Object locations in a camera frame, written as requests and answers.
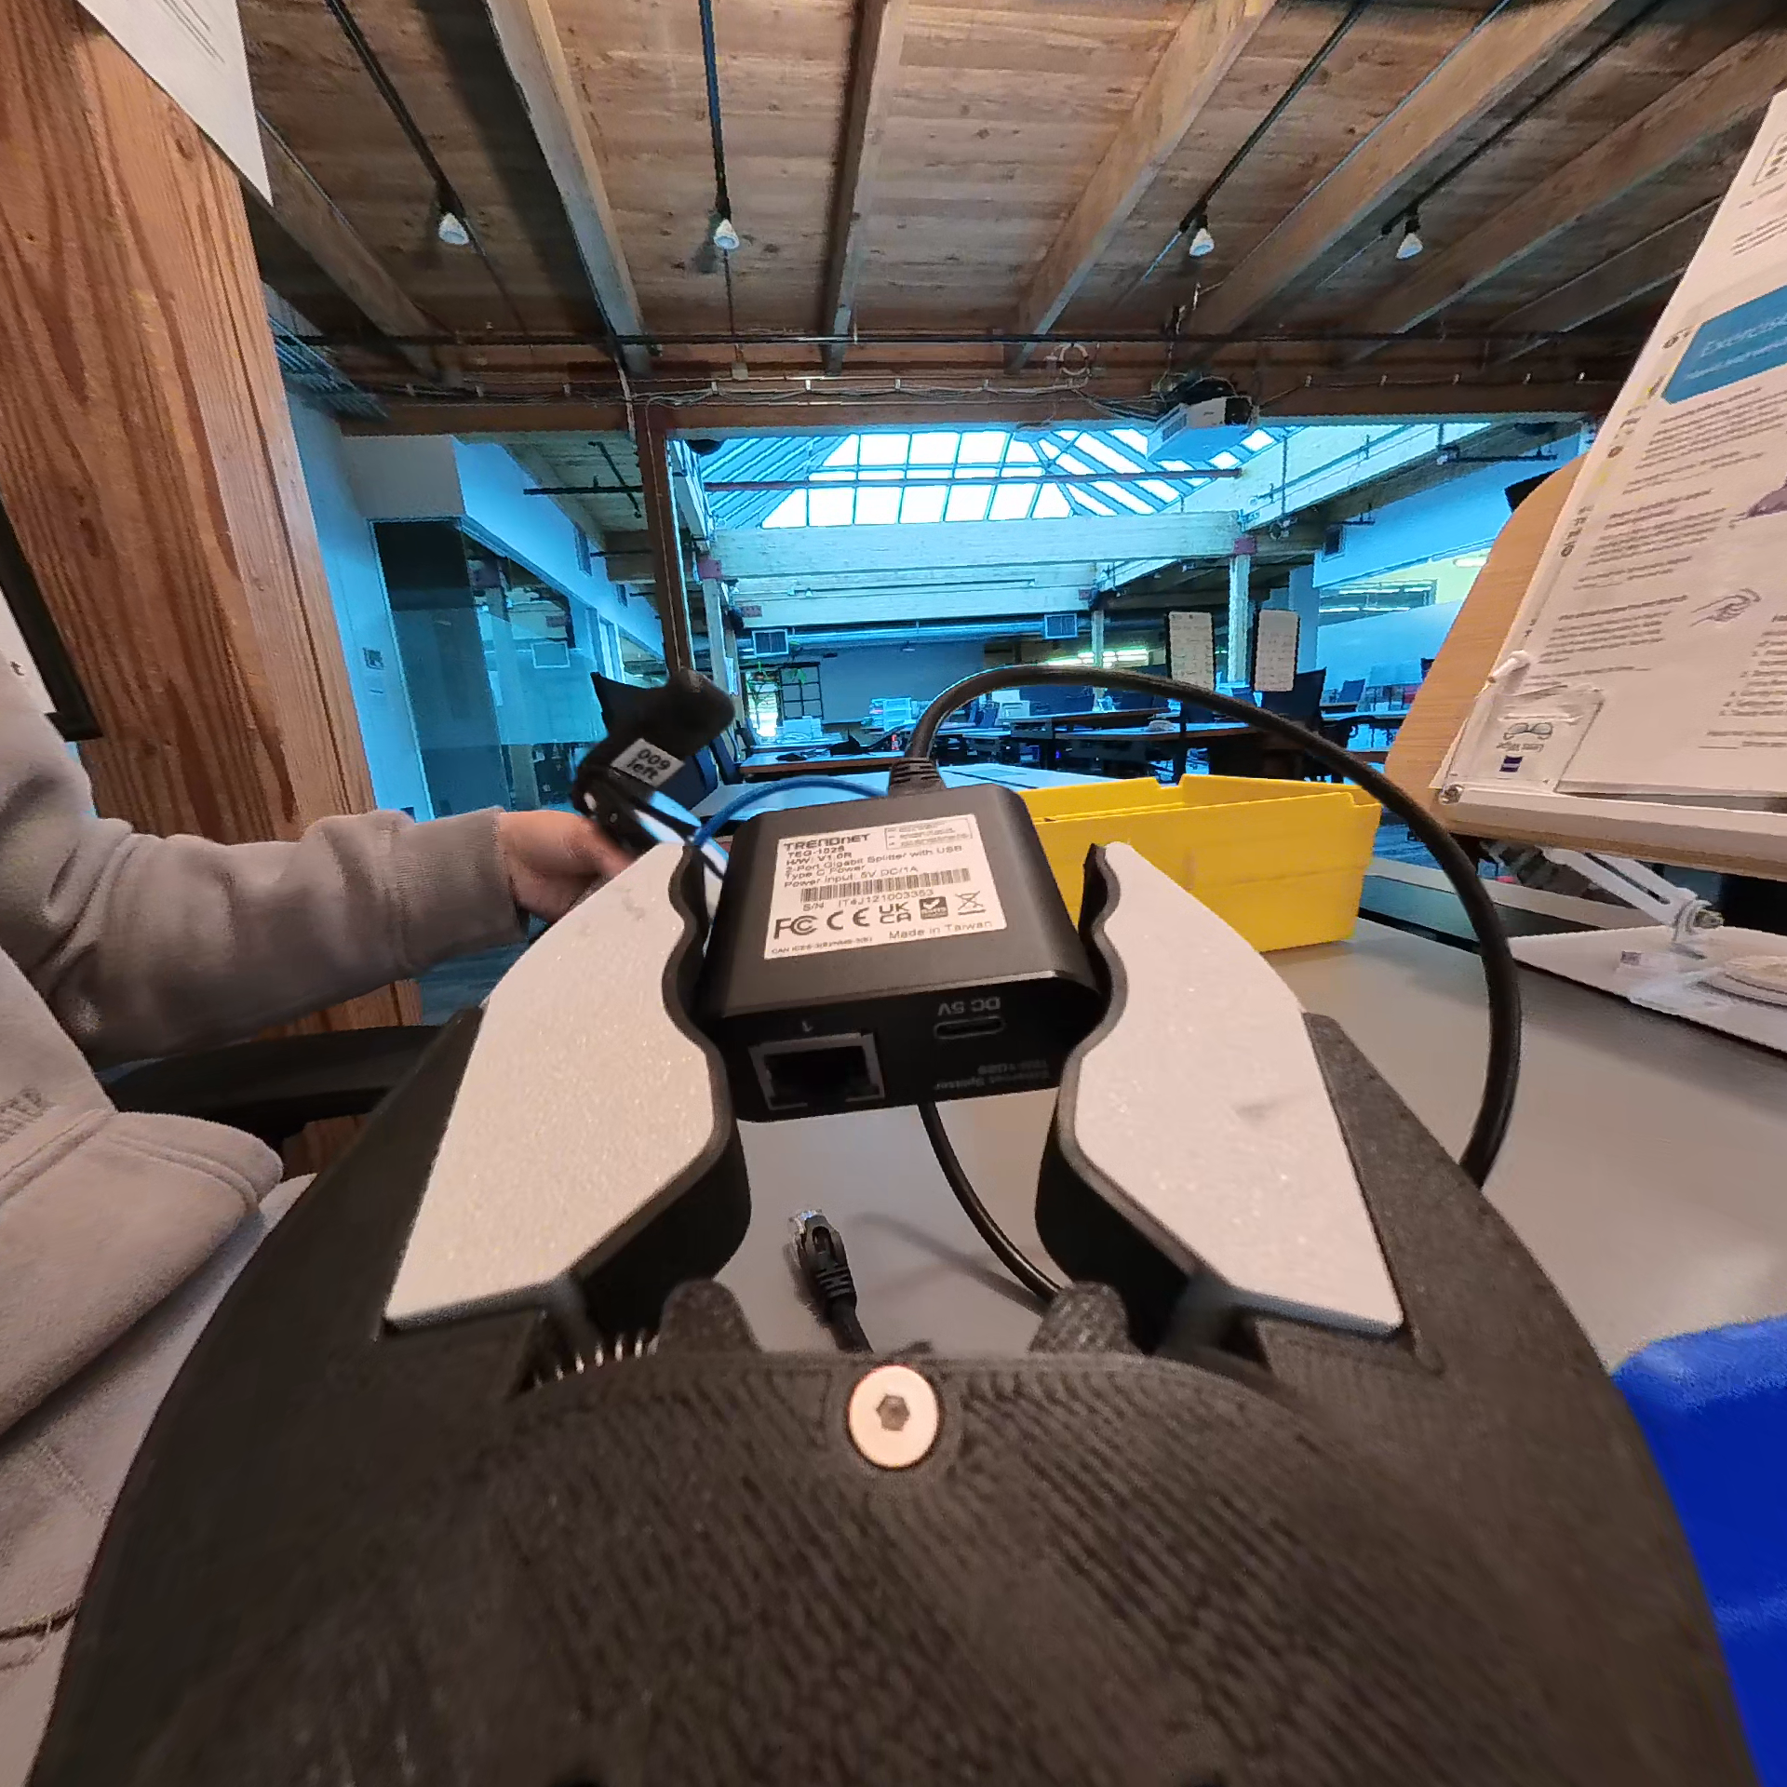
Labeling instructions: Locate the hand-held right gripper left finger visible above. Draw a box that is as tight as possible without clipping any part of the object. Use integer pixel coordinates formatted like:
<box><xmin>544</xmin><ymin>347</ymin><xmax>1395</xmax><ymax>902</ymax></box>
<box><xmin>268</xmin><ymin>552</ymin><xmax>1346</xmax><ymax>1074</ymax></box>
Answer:
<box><xmin>384</xmin><ymin>839</ymin><xmax>751</xmax><ymax>1349</ymax></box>

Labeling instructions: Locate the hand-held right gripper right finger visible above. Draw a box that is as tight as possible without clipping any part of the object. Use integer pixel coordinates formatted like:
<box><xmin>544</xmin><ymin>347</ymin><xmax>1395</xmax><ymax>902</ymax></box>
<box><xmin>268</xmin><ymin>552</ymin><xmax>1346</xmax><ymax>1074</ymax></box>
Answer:
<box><xmin>1037</xmin><ymin>839</ymin><xmax>1407</xmax><ymax>1360</ymax></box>

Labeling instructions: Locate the blue network cable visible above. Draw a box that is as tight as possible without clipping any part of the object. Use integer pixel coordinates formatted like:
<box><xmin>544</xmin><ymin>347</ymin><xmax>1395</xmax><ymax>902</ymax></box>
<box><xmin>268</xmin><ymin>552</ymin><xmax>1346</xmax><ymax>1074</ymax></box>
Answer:
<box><xmin>692</xmin><ymin>775</ymin><xmax>895</xmax><ymax>885</ymax></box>

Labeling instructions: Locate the yellow plastic bin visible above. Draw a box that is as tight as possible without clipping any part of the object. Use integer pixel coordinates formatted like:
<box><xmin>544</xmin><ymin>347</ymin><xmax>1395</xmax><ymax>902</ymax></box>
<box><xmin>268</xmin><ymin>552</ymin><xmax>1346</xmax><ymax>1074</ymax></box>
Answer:
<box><xmin>1018</xmin><ymin>772</ymin><xmax>1386</xmax><ymax>954</ymax></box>

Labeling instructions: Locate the black network cable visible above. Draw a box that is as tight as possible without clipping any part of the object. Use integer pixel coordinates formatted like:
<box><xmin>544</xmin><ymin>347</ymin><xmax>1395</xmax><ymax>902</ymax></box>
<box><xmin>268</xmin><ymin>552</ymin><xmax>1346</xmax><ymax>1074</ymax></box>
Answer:
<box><xmin>786</xmin><ymin>663</ymin><xmax>1525</xmax><ymax>1353</ymax></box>

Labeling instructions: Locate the black network splitter box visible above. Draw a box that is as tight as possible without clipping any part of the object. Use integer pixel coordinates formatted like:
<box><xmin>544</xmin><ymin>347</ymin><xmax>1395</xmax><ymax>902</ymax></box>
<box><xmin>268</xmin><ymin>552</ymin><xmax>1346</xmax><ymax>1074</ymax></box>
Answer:
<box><xmin>694</xmin><ymin>780</ymin><xmax>1104</xmax><ymax>1123</ymax></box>

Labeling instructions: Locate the person's left forearm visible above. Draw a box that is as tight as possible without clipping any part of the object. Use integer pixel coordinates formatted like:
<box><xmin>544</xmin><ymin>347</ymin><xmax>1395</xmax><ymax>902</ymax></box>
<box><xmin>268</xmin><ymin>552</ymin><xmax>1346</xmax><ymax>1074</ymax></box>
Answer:
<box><xmin>0</xmin><ymin>807</ymin><xmax>521</xmax><ymax>1069</ymax></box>

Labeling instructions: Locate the person's left hand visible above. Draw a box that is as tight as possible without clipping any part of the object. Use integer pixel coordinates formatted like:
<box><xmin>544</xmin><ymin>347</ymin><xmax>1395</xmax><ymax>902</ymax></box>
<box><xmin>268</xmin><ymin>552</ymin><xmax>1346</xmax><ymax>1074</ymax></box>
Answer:
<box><xmin>499</xmin><ymin>805</ymin><xmax>635</xmax><ymax>924</ymax></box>

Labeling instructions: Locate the black chair armrest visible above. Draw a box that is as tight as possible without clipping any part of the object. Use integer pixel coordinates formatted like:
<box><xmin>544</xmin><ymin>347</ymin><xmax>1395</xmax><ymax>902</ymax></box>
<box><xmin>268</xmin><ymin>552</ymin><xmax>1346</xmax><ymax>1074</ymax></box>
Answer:
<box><xmin>96</xmin><ymin>1023</ymin><xmax>451</xmax><ymax>1148</ymax></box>

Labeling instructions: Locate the white neighbouring table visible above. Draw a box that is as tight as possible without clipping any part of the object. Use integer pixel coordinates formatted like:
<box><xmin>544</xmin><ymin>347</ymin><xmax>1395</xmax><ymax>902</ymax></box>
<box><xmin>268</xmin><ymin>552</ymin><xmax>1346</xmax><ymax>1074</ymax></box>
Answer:
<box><xmin>692</xmin><ymin>759</ymin><xmax>1076</xmax><ymax>840</ymax></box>

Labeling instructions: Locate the row of background tables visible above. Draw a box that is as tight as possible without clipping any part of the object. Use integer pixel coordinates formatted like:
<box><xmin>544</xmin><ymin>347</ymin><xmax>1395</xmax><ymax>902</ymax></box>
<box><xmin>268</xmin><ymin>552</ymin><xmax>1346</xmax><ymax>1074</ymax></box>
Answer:
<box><xmin>740</xmin><ymin>702</ymin><xmax>1415</xmax><ymax>783</ymax></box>

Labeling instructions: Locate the white tray with round parts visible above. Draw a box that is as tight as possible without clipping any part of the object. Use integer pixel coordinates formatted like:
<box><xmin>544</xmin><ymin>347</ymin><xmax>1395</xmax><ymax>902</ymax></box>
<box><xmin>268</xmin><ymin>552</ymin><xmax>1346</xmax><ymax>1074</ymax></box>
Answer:
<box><xmin>1509</xmin><ymin>919</ymin><xmax>1787</xmax><ymax>1058</ymax></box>

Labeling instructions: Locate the person in grey hoodie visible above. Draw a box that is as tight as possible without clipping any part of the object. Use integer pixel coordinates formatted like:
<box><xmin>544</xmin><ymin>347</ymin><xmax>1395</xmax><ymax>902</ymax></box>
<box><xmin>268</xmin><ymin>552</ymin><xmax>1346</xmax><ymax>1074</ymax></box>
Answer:
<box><xmin>0</xmin><ymin>656</ymin><xmax>286</xmax><ymax>1432</ymax></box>

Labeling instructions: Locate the wooden pillar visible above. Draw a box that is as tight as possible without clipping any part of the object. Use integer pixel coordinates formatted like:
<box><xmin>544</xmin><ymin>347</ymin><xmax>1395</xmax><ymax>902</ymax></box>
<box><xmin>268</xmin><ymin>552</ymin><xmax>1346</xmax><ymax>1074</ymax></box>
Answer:
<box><xmin>0</xmin><ymin>0</ymin><xmax>424</xmax><ymax>1039</ymax></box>

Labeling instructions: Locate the ceiling projector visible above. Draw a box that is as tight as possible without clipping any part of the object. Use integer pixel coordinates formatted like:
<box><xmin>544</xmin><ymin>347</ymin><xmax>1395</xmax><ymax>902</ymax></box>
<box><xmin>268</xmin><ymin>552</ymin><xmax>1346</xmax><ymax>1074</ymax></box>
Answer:
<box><xmin>1145</xmin><ymin>393</ymin><xmax>1262</xmax><ymax>466</ymax></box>

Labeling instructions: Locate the blue plastic object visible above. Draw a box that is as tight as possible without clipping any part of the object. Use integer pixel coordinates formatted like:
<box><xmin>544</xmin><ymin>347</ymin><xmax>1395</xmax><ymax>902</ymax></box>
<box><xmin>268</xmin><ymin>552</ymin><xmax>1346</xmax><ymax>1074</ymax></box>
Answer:
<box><xmin>1608</xmin><ymin>1310</ymin><xmax>1787</xmax><ymax>1787</ymax></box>

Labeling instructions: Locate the document stand with papers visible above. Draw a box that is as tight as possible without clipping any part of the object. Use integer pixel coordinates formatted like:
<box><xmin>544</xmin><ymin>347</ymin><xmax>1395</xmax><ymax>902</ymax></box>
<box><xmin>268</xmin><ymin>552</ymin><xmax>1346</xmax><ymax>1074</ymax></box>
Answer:
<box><xmin>1383</xmin><ymin>96</ymin><xmax>1787</xmax><ymax>941</ymax></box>

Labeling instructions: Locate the white paper sheet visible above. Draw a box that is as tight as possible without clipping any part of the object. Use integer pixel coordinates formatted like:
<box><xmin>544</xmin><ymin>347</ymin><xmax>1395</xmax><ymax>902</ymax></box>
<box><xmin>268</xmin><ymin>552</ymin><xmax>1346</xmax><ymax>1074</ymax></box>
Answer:
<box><xmin>76</xmin><ymin>0</ymin><xmax>276</xmax><ymax>207</ymax></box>

